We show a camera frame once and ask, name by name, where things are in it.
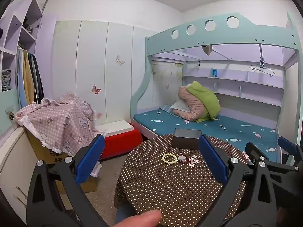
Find dark hanging garment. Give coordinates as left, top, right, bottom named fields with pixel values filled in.
left=30, top=53, right=45, bottom=103

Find lilac open closet shelving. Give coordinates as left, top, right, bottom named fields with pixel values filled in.
left=0, top=0, right=52, bottom=133

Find teal bunk bed frame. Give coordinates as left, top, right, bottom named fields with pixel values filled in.
left=130, top=12, right=301, bottom=164

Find red storage box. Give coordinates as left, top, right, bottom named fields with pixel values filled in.
left=99, top=123, right=144, bottom=160

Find white pillow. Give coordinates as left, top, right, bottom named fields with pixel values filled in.
left=159, top=99, right=190, bottom=114

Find dark grey storage box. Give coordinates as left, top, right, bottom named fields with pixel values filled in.
left=172, top=128, right=202, bottom=150

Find pink checked cloth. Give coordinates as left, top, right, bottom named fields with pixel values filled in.
left=15, top=93, right=106, bottom=178

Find white drawer cabinet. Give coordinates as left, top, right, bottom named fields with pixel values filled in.
left=0, top=125, right=36, bottom=223

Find white wardrobe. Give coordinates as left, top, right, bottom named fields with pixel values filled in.
left=51, top=20, right=158, bottom=124

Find red bead bracelet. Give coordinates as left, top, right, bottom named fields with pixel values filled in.
left=177, top=154, right=191, bottom=165

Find folded grey-blue clothes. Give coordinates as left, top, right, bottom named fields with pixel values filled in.
left=1, top=69, right=12, bottom=92

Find person's left hand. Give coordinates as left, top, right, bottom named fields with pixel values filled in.
left=115, top=210, right=162, bottom=227

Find brown polka dot tablecloth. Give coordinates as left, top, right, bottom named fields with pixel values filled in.
left=114, top=134, right=249, bottom=224

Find green and pink quilt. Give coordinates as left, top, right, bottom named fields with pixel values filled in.
left=172, top=80, right=221, bottom=123

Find wire clothes hanger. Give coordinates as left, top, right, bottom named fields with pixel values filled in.
left=249, top=64, right=276, bottom=77

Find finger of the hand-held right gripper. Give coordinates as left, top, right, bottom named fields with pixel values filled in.
left=245, top=142, right=269, bottom=165
left=267, top=136, right=301, bottom=171

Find blue candy print mattress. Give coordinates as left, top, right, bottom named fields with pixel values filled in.
left=133, top=109, right=280, bottom=164

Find lilac bed wall shelf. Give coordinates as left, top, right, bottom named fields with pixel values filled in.
left=183, top=74, right=284, bottom=107

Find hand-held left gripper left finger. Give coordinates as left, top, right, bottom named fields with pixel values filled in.
left=27, top=134, right=106, bottom=227

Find yellow hanging garment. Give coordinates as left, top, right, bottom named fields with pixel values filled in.
left=22, top=48, right=36, bottom=105

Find person's leg in jeans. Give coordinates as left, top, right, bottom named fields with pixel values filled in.
left=115, top=203, right=138, bottom=225

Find cream bead bracelet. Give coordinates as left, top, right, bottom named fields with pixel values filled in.
left=162, top=153, right=178, bottom=164

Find light blue hanging garment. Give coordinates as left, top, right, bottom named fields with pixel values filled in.
left=16, top=47, right=28, bottom=108

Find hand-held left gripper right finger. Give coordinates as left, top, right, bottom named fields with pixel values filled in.
left=198, top=134, right=278, bottom=227

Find cardboard box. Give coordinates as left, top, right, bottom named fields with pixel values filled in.
left=26, top=128, right=100, bottom=194

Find white board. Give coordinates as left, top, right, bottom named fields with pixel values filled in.
left=95, top=120, right=134, bottom=134

